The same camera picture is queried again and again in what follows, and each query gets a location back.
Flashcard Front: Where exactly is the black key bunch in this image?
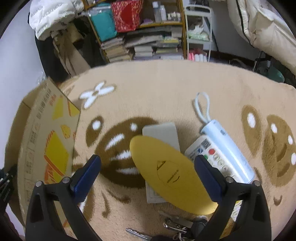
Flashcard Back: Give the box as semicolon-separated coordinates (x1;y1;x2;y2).
125;210;209;240

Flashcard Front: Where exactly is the light blue power bank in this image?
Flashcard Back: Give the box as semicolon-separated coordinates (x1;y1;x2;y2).
194;92;254;183

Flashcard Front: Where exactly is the yellow oval case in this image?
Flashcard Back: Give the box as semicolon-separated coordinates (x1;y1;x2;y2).
129;136;218;215

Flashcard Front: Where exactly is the white remote control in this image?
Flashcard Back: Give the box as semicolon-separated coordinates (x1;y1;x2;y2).
184;134;246;232

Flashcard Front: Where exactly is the white box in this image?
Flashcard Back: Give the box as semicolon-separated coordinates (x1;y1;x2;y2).
142;122;180;204

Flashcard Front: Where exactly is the open cardboard box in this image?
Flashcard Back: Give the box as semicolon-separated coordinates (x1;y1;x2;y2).
4;79;80;225

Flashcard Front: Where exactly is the black coat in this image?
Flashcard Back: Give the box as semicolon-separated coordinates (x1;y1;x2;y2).
28;11;71;83

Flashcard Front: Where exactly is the beige patterned blanket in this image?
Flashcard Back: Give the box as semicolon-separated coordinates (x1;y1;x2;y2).
58;60;295;240

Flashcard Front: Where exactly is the white puffer jacket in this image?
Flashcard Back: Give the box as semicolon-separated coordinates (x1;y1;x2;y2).
29;0;84;41

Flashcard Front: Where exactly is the stack of books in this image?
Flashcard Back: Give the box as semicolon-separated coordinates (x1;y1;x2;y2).
101;35;134;63

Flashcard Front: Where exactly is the teal bag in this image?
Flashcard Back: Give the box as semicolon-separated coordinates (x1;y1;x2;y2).
89;3;117;42

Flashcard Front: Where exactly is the wooden bookshelf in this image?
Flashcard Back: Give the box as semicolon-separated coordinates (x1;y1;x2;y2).
81;0;188;64

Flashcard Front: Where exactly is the red gift bag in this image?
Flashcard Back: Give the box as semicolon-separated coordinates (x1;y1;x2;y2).
111;1;144;33

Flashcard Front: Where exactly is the white rolling cart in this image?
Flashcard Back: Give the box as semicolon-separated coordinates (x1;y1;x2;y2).
184;4;213;62

